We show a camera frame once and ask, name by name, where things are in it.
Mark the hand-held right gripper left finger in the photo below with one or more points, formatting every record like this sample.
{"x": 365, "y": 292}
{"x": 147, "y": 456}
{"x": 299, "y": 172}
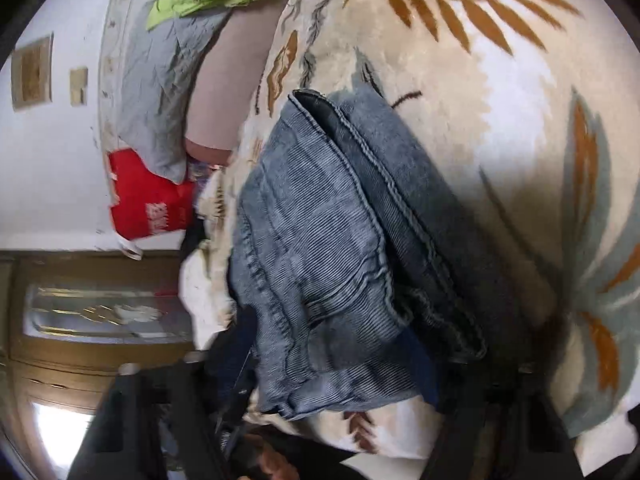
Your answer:
{"x": 235, "y": 345}

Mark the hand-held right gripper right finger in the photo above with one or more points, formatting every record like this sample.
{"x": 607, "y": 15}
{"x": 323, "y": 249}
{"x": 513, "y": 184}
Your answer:
{"x": 425, "y": 365}

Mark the blue denim pants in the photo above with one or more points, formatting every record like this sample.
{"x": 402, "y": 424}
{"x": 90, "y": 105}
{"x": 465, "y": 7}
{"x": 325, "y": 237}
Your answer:
{"x": 325, "y": 240}

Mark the person's left hand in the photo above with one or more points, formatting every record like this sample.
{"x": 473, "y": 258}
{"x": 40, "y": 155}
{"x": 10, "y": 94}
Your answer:
{"x": 272, "y": 462}

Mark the cream small print pillow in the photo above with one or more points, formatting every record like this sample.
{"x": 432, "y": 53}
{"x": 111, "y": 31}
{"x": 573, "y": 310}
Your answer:
{"x": 200, "y": 285}

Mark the black cloth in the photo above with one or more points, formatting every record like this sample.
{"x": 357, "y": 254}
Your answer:
{"x": 192, "y": 240}

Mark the wooden cabinet with glass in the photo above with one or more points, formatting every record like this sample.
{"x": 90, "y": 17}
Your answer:
{"x": 75, "y": 355}

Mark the red shopping bag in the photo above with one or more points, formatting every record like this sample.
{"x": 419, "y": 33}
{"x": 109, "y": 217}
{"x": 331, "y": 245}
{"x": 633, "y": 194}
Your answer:
{"x": 145, "y": 195}

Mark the grey quilted pillow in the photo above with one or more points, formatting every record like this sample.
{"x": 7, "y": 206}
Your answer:
{"x": 155, "y": 100}

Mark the leaf print blanket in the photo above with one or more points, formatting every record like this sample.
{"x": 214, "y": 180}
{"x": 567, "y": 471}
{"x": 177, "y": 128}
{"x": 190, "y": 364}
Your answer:
{"x": 500, "y": 110}

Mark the large framed wall picture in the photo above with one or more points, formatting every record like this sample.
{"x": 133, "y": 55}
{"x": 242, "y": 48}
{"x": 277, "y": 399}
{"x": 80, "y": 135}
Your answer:
{"x": 31, "y": 71}

